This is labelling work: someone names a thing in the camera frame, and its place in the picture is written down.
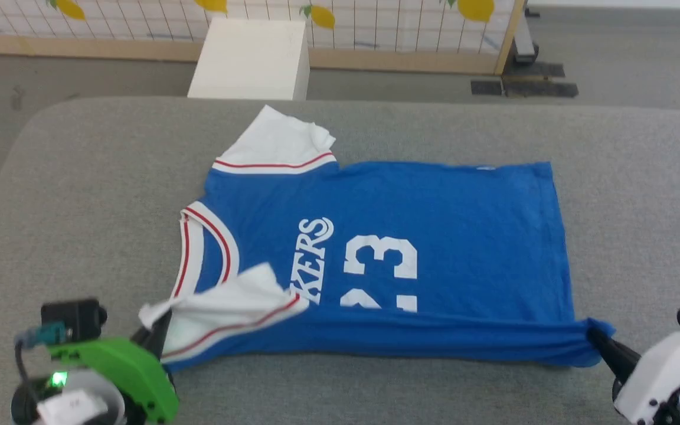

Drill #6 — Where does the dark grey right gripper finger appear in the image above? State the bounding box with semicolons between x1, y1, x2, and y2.
587;328;642;385

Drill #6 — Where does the lemon print partition screen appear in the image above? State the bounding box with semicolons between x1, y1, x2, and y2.
0;0;531;76

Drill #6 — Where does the left teal plug black cable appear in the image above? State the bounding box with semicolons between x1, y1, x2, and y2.
14;322;70;408

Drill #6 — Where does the large black floor tape patch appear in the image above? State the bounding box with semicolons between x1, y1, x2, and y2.
502;60;579;99

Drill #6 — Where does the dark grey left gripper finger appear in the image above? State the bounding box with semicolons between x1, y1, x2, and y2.
132;310;173;362

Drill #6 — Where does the white box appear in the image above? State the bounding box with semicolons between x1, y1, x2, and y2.
187;17;310;101

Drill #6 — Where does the small black floor tape patch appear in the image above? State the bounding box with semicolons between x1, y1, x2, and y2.
470;79;504;97

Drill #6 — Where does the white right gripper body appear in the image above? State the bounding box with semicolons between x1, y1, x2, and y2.
614;330;680;425

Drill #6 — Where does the blue white basketball jersey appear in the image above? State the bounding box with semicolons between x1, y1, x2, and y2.
138;105;617;374

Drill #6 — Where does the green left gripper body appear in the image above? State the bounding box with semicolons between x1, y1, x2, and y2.
47;336;179;425

